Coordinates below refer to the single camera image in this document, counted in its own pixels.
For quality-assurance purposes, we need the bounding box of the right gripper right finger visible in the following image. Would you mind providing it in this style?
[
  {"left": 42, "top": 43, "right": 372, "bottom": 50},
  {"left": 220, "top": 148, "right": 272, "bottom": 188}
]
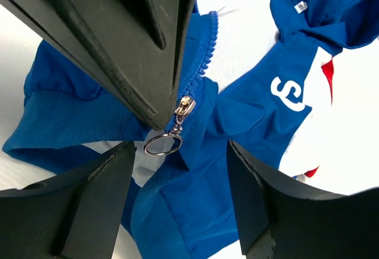
[{"left": 226, "top": 141, "right": 378, "bottom": 259}]

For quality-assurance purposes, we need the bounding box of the blue white red jacket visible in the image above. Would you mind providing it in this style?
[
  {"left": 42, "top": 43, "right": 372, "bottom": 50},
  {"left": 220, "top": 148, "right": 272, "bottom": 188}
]
[{"left": 2, "top": 0, "right": 378, "bottom": 258}]

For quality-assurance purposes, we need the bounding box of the silver zipper slider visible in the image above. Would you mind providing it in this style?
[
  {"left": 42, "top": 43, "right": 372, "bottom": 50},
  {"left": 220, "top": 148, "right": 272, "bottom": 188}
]
[{"left": 143, "top": 95, "right": 196, "bottom": 156}]

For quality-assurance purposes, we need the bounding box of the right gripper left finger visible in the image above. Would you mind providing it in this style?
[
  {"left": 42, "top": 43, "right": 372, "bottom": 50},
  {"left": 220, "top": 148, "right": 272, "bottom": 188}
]
[{"left": 1, "top": 142, "right": 136, "bottom": 258}]

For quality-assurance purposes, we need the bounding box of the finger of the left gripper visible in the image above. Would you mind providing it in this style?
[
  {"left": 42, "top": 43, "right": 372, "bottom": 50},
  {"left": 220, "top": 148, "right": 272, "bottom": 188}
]
[{"left": 1, "top": 0, "right": 195, "bottom": 130}]

